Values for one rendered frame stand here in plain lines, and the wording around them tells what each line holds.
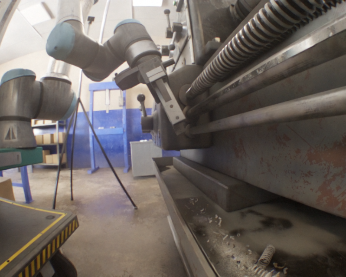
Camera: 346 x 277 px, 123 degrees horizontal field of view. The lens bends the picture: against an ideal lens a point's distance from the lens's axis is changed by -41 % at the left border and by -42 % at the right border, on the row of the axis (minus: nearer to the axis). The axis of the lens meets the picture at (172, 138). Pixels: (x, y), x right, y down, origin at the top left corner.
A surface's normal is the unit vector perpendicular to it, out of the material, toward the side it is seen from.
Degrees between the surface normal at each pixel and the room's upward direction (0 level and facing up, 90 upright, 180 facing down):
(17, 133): 70
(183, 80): 90
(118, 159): 90
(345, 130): 90
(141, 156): 90
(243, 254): 0
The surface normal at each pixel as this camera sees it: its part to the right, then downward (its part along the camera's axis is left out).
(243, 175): -0.98, 0.04
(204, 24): 0.18, -0.01
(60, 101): 0.94, 0.12
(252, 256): -0.05, -1.00
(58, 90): 0.80, 0.12
